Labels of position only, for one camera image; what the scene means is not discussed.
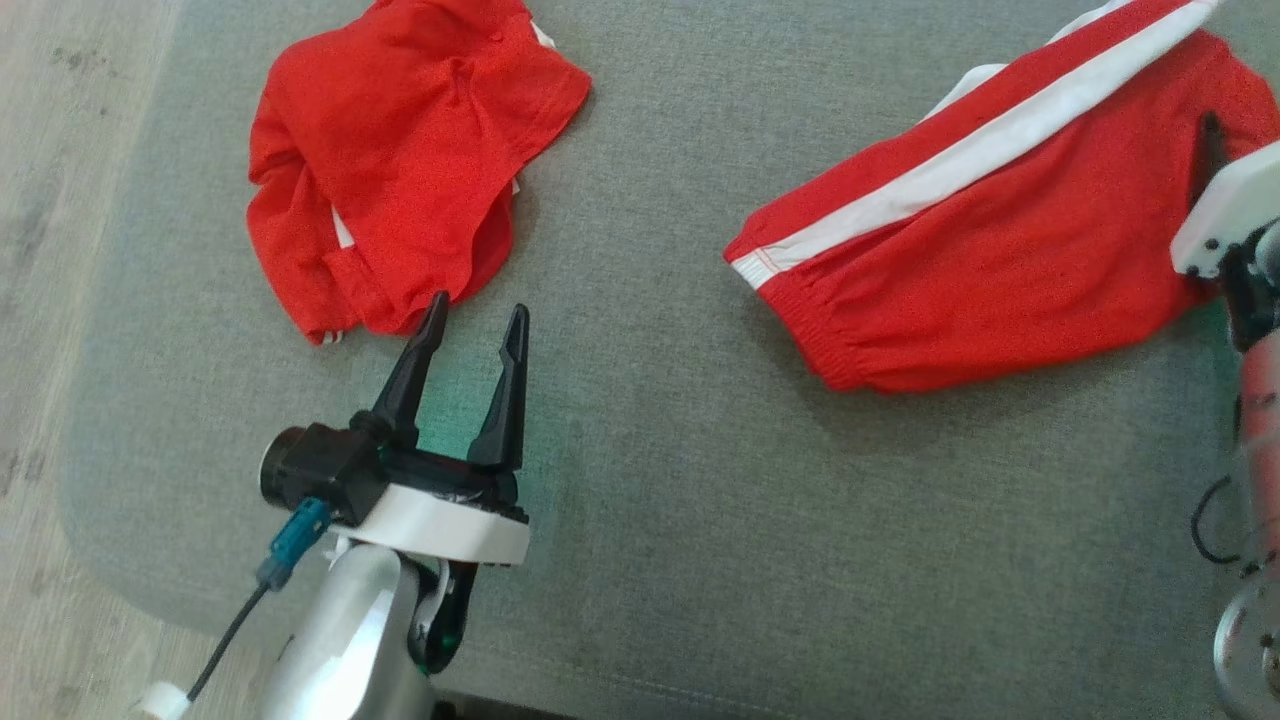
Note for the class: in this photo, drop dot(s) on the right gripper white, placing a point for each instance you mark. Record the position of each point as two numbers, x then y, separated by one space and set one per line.
1235 205

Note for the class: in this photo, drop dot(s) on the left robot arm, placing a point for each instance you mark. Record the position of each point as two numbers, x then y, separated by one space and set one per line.
345 640

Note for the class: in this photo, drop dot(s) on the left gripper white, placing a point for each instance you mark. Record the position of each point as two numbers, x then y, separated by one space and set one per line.
440 525

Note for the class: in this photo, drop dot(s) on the red shorts with white stripe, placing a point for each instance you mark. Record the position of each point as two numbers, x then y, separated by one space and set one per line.
1000 250

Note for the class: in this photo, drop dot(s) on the grey fabric sofa seat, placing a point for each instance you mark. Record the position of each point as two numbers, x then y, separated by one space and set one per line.
650 480

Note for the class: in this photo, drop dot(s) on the red shirt with white sleeves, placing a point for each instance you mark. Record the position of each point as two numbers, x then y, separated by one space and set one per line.
400 170

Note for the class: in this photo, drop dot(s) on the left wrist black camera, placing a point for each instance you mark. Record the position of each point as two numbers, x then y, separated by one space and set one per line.
320 470

